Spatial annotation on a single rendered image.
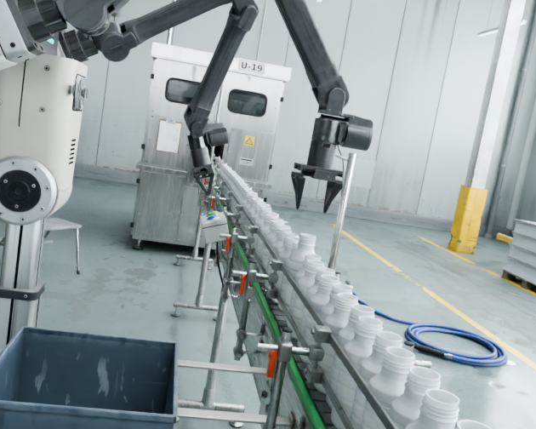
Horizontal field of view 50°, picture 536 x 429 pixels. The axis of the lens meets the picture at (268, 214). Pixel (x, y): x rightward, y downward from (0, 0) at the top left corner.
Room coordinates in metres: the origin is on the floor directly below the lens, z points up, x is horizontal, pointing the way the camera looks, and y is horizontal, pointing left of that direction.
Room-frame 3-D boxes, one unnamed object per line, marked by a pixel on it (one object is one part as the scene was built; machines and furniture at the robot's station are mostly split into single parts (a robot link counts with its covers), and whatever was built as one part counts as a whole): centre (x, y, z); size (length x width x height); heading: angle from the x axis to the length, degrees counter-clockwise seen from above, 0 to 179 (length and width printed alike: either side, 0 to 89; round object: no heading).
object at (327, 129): (1.29, -0.10, 1.43); 0.07 x 0.06 x 0.07; 100
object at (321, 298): (1.05, -0.13, 1.08); 0.06 x 0.06 x 0.17
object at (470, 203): (9.72, -3.31, 0.55); 0.40 x 0.40 x 1.10; 10
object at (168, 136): (5.89, 1.12, 1.22); 0.23 x 0.03 x 0.32; 100
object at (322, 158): (1.29, -0.09, 1.37); 0.10 x 0.07 x 0.07; 100
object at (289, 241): (1.41, -0.07, 1.08); 0.06 x 0.06 x 0.17
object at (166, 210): (6.72, 0.83, 1.05); 1.60 x 1.40 x 2.10; 10
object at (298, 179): (1.28, -0.08, 1.30); 0.07 x 0.07 x 0.09; 10
